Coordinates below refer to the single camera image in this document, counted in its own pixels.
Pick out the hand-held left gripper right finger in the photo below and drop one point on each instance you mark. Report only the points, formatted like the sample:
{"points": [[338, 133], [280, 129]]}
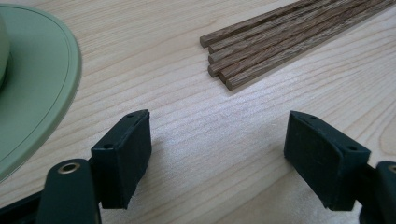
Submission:
{"points": [[323, 161]]}

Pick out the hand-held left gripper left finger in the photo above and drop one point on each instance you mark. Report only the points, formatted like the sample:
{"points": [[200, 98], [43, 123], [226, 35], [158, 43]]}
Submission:
{"points": [[123, 161]]}

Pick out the row of wooden chopsticks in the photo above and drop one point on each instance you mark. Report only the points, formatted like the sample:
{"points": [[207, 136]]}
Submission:
{"points": [[280, 40]]}

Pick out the green bowl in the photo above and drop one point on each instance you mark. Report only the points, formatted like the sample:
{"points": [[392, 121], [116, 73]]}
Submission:
{"points": [[3, 49]]}

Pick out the green round plate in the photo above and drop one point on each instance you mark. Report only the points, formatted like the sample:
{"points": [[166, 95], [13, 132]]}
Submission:
{"points": [[40, 81]]}

